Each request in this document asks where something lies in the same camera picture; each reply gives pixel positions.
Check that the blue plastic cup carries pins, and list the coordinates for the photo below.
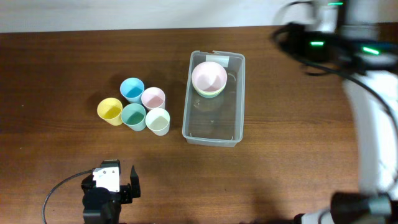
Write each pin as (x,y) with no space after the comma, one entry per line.
(132,89)

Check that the white plastic bowl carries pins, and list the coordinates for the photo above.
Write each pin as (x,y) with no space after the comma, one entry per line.
(208,92)

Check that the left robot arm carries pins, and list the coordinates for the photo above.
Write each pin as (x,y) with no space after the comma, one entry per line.
(104,195)

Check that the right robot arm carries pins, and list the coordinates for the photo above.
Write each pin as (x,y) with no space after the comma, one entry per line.
(343,39)

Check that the green plastic bowl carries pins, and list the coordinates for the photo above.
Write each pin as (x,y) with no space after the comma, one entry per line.
(208,96)

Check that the pink plastic cup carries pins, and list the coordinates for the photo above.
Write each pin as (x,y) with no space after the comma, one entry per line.
(152,98)

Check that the pink plastic bowl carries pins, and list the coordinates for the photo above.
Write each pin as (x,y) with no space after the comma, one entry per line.
(209,76)

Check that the yellow plastic bowl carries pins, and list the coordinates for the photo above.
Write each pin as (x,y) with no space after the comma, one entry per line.
(208,94)

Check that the yellow plastic cup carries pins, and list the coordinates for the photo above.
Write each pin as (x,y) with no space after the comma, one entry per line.
(109,109)

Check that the white plastic cup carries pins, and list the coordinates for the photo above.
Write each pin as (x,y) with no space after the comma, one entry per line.
(158,121)

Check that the green plastic cup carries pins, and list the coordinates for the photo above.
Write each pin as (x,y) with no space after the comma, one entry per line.
(133,116)

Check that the clear plastic container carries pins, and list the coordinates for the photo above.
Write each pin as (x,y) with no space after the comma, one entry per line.
(217,121)

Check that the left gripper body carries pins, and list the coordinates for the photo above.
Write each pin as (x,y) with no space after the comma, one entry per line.
(125,194)

